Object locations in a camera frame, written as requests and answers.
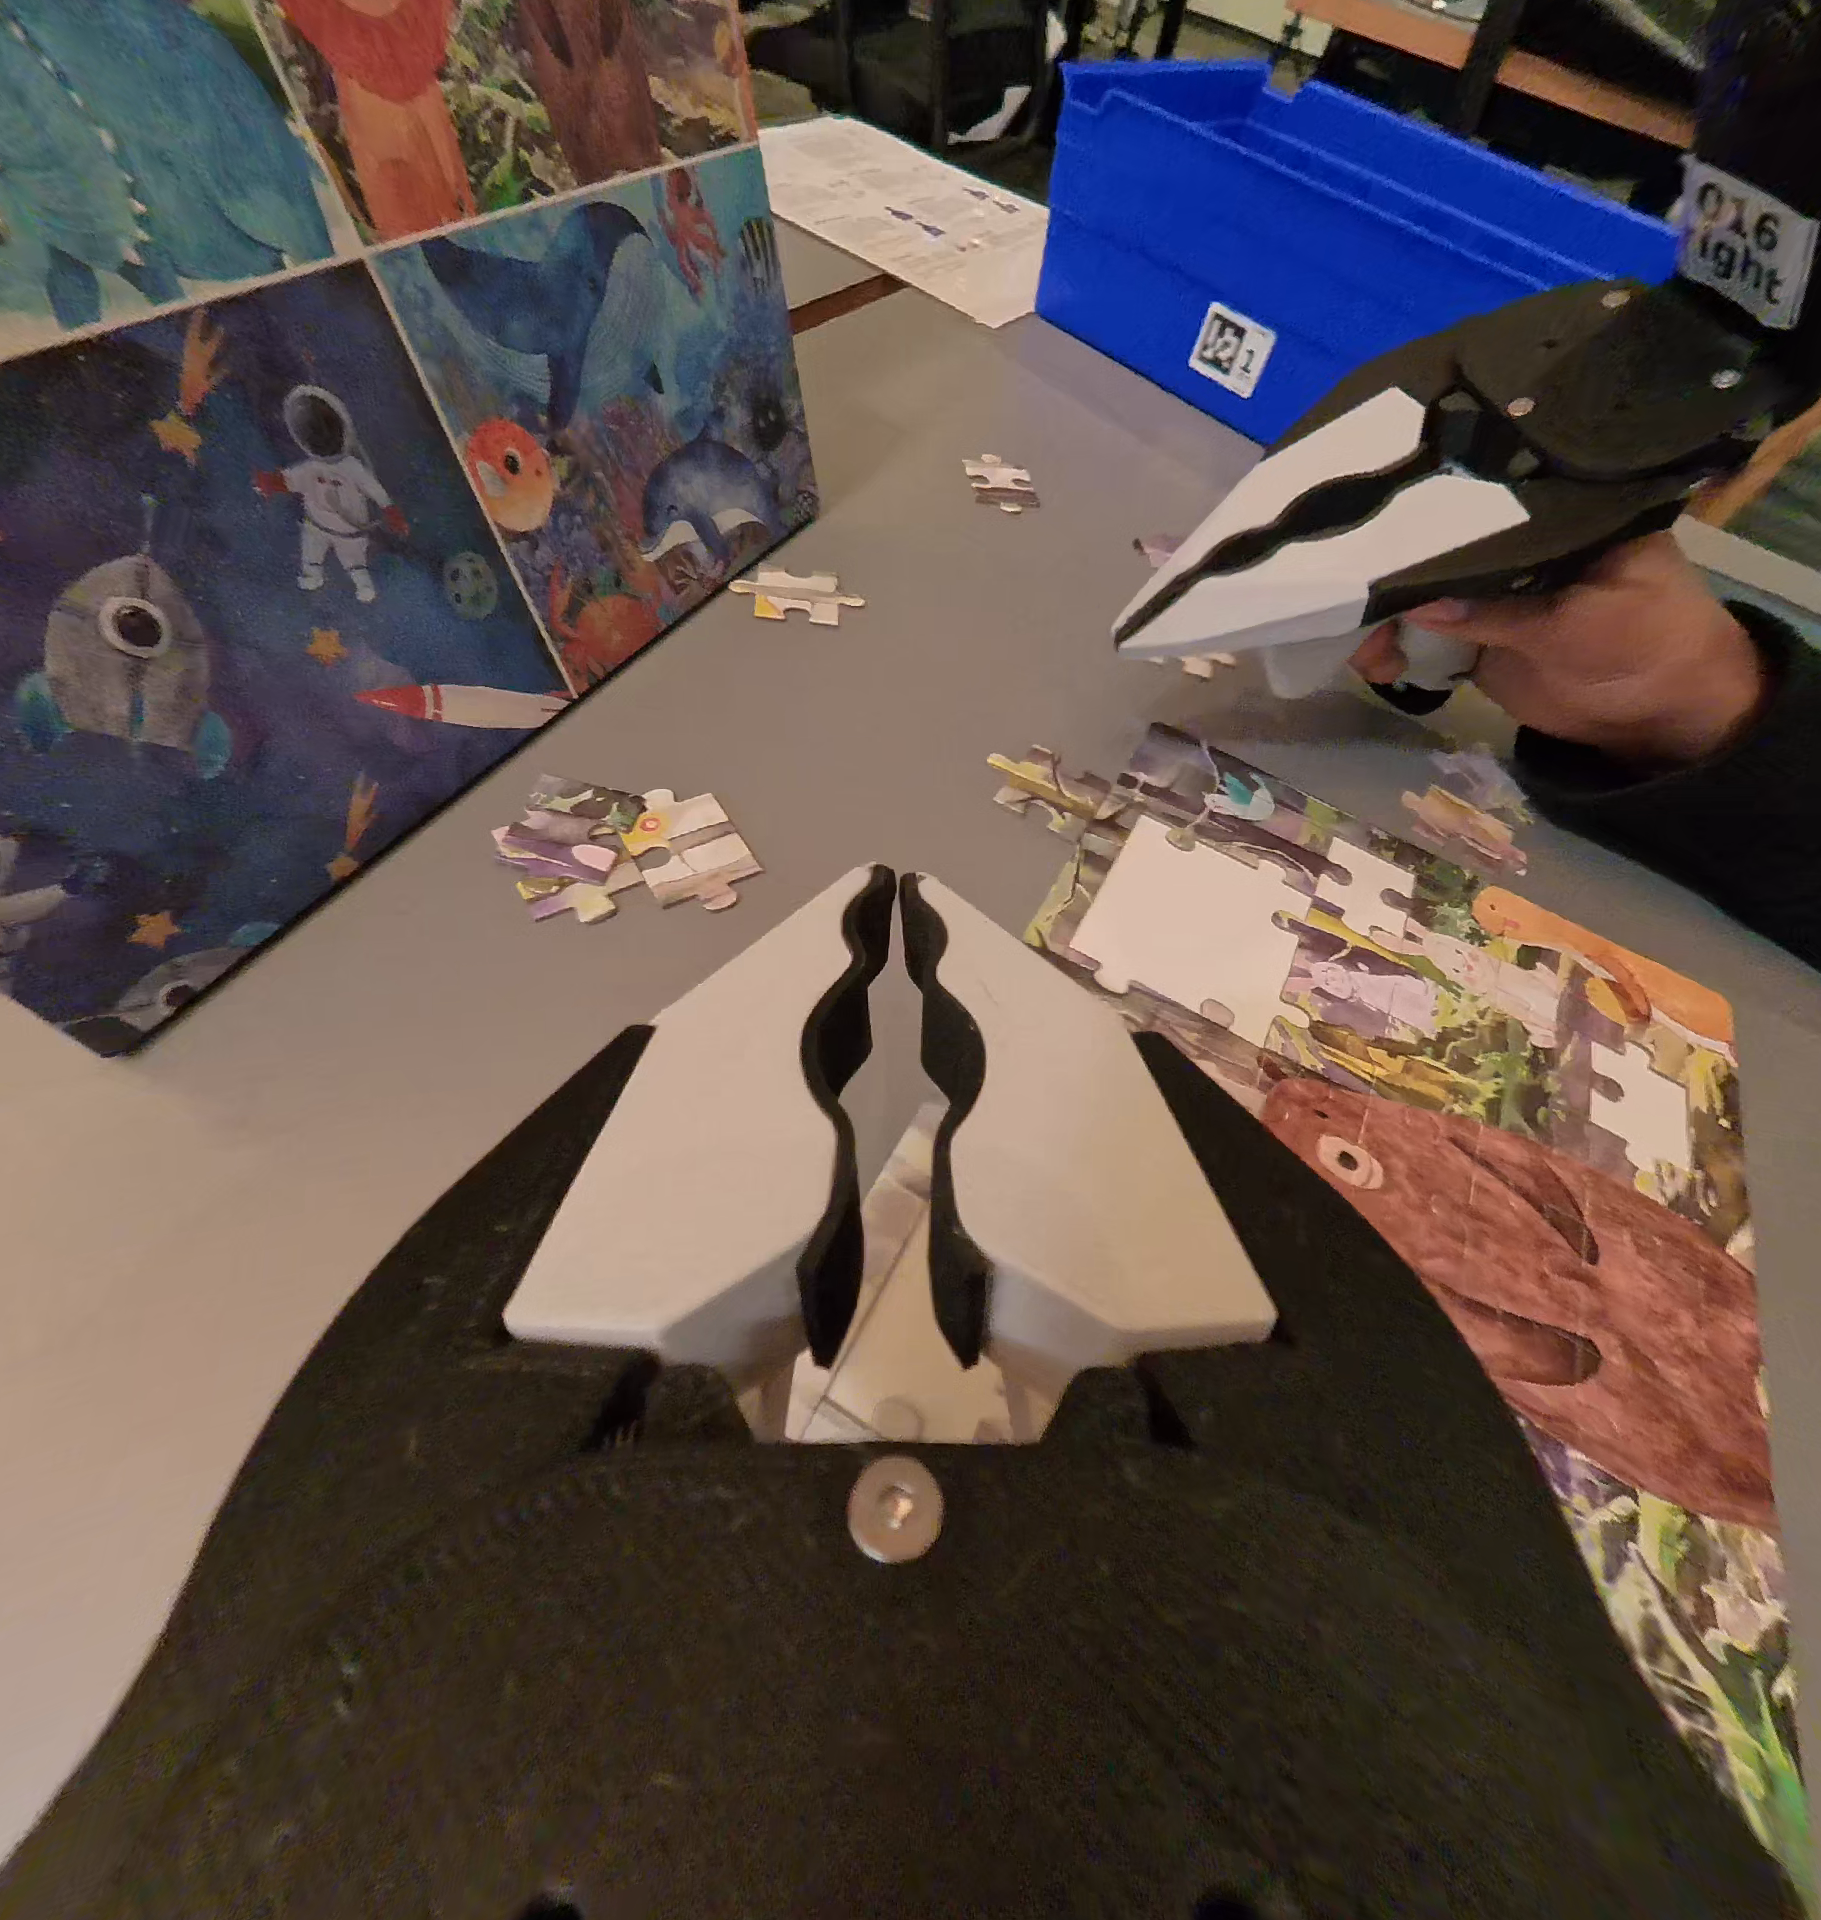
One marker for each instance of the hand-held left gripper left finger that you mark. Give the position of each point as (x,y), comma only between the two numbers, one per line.
(703,1174)

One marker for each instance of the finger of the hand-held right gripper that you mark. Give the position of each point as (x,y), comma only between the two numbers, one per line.
(1332,462)
(1343,575)

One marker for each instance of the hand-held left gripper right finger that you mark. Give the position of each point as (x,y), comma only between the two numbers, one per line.
(1106,1187)

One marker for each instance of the olive branch puzzle piece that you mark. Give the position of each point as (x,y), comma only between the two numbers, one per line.
(1046,780)

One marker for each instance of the partly assembled forest jigsaw puzzle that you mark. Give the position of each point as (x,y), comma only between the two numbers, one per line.
(1530,1274)

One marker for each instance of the person's right forearm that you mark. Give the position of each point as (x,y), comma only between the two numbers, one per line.
(1754,851)

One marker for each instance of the person's right hand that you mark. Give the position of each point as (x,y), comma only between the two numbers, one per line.
(1613,665)

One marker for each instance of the purple puzzle piece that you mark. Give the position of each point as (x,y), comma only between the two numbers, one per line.
(1160,552)

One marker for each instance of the blue plastic bin white label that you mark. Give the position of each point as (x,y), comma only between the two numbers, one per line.
(1301,251)

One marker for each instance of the lilac puzzle piece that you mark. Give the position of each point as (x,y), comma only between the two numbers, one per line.
(1479,780)

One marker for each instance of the yellow pink puzzle piece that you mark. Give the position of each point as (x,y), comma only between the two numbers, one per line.
(1458,836)

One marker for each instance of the wooden desk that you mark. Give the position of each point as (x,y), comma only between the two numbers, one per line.
(1575,77)

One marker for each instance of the grey white puzzle piece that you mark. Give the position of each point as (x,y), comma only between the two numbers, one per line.
(999,479)

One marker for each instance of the purple green joined puzzle pieces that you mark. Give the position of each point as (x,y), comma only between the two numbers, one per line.
(563,851)

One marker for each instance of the printed paper sheet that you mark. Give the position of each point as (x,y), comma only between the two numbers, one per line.
(914,227)

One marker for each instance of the yellow white puzzle piece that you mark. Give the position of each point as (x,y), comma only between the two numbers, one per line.
(792,596)

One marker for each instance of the illustrated jigsaw puzzle box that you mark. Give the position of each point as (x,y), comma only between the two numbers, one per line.
(247,603)

